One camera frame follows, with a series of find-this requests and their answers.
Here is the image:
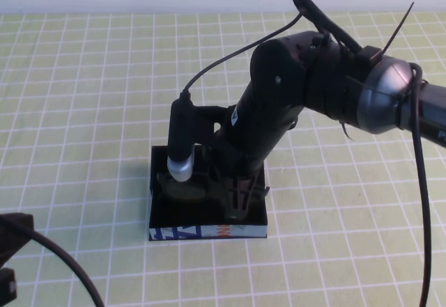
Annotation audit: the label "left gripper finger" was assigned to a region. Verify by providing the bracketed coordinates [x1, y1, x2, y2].
[0, 267, 17, 301]
[0, 212, 35, 265]

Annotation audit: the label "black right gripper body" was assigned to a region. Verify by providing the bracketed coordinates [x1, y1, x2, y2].
[205, 125, 283, 183]

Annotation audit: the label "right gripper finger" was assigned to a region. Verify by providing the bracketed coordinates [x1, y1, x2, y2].
[224, 175, 271, 221]
[204, 162, 228, 200]

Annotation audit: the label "black framed glasses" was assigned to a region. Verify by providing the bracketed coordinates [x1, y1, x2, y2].
[155, 170, 224, 204]

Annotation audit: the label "black glasses case printed side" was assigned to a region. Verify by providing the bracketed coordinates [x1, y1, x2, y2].
[148, 145, 269, 243]

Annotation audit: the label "black zip tie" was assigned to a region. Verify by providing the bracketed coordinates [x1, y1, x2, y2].
[383, 2, 415, 57]
[339, 118, 355, 143]

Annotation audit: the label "green white checked tablecloth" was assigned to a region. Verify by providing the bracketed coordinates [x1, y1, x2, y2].
[0, 13, 446, 307]

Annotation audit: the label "black right camera bracket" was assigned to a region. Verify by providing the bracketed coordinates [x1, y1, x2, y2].
[192, 104, 238, 148]

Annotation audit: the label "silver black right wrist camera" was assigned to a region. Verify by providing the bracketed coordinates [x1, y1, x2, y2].
[167, 93, 195, 182]

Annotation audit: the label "black left camera cable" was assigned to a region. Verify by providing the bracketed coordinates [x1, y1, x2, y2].
[0, 214, 105, 307]

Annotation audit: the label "black camera cable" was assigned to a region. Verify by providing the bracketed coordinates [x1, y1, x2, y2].
[179, 0, 433, 307]
[0, 214, 105, 307]

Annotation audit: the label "black right camera cable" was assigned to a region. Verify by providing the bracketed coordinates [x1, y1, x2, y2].
[179, 0, 433, 307]

